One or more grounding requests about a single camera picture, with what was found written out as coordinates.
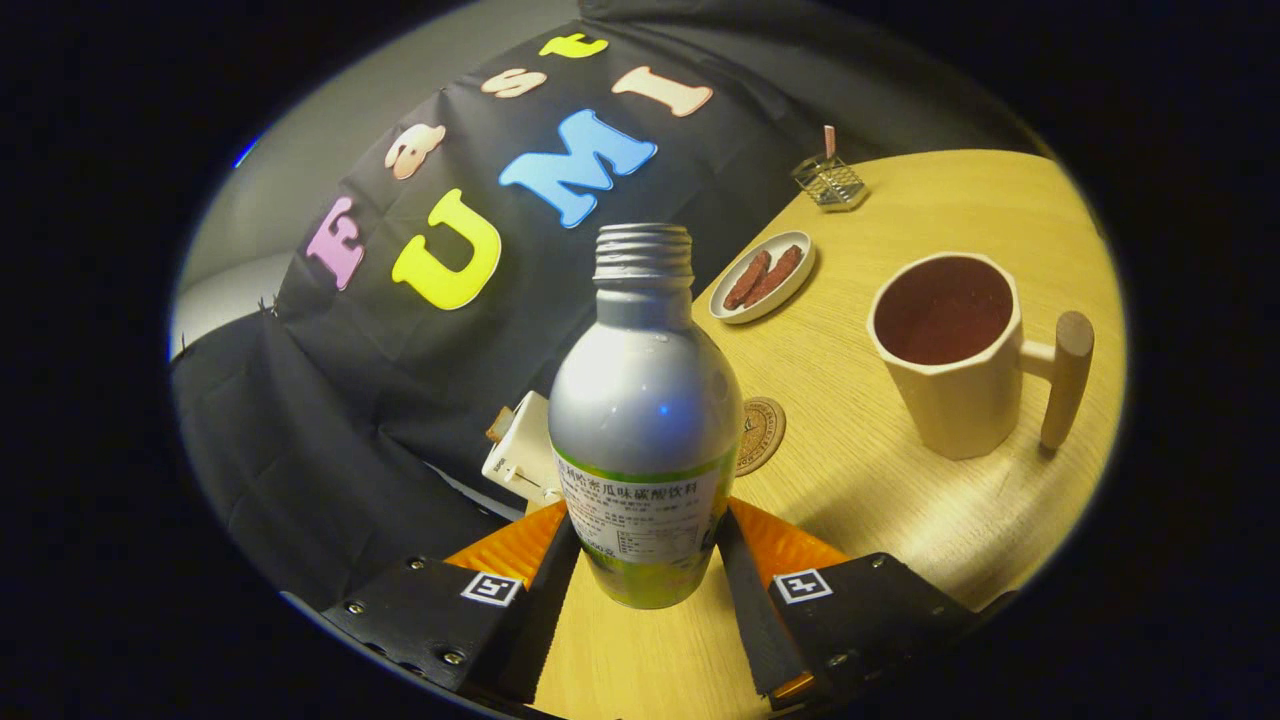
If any brown sausage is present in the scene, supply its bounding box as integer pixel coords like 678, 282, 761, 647
722, 250, 772, 311
745, 244, 804, 307

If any white toaster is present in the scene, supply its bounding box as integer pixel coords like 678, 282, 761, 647
481, 390, 563, 509

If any wooden table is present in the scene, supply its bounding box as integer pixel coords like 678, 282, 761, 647
530, 150, 1129, 720

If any round cork coaster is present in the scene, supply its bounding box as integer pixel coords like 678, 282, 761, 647
735, 397, 787, 478

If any white oval plate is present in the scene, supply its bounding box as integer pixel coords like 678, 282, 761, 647
708, 231, 817, 325

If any silver green juice bottle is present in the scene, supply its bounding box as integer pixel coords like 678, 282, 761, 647
548, 223, 745, 611

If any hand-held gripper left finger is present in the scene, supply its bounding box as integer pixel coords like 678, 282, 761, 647
320, 500, 583, 706

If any cream cup with wooden handle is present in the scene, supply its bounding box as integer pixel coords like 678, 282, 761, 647
866, 252, 1096, 461

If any wire mesh holder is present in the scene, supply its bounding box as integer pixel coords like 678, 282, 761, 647
792, 153, 869, 213

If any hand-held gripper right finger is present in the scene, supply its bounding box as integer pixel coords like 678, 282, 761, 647
715, 498, 986, 711

